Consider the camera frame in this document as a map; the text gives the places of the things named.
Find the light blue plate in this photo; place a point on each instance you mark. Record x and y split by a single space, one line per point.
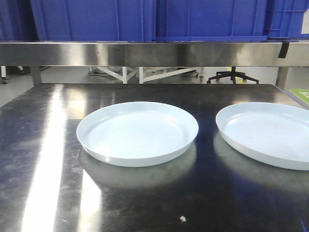
137 134
271 133

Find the blue left shelf crate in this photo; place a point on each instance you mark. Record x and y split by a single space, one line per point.
95 20

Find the stainless steel shelf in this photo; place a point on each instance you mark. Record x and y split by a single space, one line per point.
197 54

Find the black office chair base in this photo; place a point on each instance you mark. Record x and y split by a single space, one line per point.
232 74

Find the large blue middle crate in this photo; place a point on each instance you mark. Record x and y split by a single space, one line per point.
210 20

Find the small paper scrap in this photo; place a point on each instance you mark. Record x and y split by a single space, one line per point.
183 218

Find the black tape strip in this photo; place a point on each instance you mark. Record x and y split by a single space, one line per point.
284 49

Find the blue crate with label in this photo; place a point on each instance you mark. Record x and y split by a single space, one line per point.
287 19

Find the white table frame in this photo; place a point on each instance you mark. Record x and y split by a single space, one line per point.
144 74

